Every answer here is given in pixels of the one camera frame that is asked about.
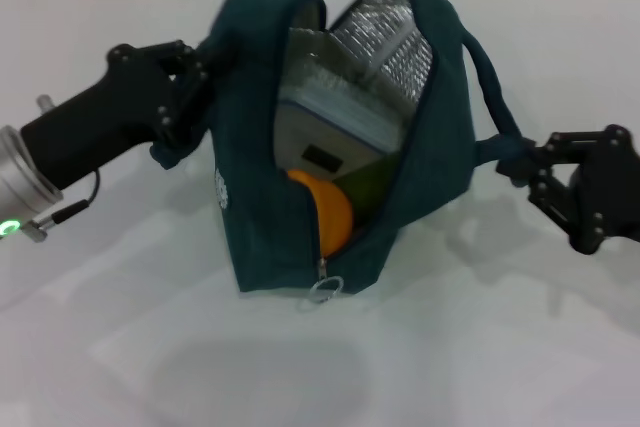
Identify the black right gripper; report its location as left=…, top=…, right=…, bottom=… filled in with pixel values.
left=497, top=125, right=640, bottom=254

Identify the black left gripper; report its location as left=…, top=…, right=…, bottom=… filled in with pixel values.
left=19, top=40, right=234, bottom=188

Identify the teal fabric lunch bag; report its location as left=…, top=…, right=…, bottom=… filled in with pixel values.
left=149, top=0, right=531, bottom=308

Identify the clear blue-rimmed food container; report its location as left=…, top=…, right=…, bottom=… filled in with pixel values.
left=274, top=81, right=404, bottom=183

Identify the green cucumber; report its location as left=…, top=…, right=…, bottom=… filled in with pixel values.
left=344, top=154, right=402, bottom=228

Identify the orange yellow pear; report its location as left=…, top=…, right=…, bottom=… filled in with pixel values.
left=285, top=168, right=355, bottom=254

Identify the metal zipper pull ring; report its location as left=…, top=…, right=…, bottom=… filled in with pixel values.
left=299, top=257, right=345, bottom=311

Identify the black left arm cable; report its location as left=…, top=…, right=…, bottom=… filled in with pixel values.
left=27, top=169, right=101, bottom=243

